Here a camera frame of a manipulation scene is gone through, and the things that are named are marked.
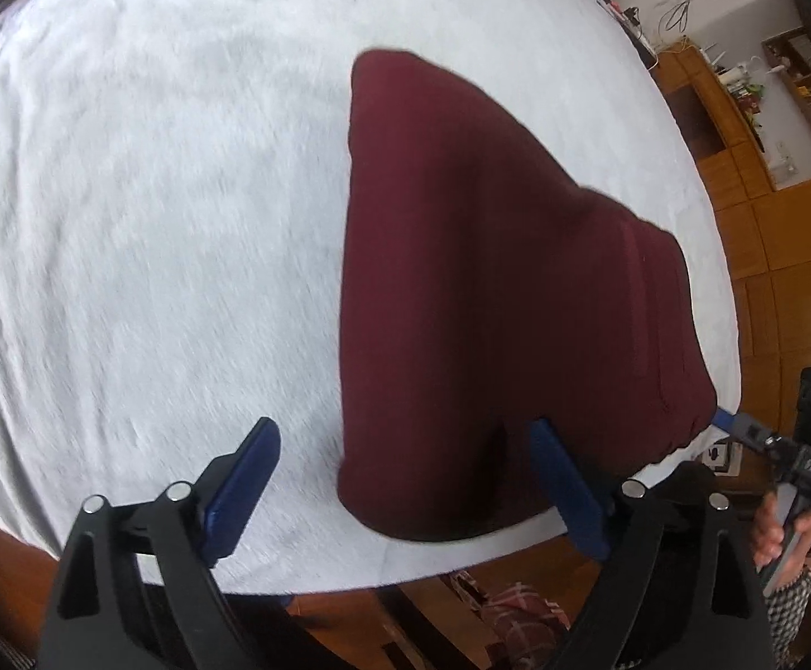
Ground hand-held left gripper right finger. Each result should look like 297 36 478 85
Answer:
531 419 781 670

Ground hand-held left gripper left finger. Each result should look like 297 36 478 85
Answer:
35 417 282 670

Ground maroon pants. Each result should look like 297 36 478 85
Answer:
337 49 719 543

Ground person's right forearm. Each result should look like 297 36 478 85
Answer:
761 564 811 670

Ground person's right hand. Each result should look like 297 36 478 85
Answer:
749 494 811 591

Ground red plaid cloth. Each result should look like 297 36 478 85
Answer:
445 568 575 670

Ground wooden cabinet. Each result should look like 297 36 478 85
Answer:
652 45 811 496

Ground dark wooden chair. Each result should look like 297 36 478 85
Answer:
370 576 511 670

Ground white fleece blanket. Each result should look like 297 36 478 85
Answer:
0 0 742 597

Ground white wall socket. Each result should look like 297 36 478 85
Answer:
704 438 742 477

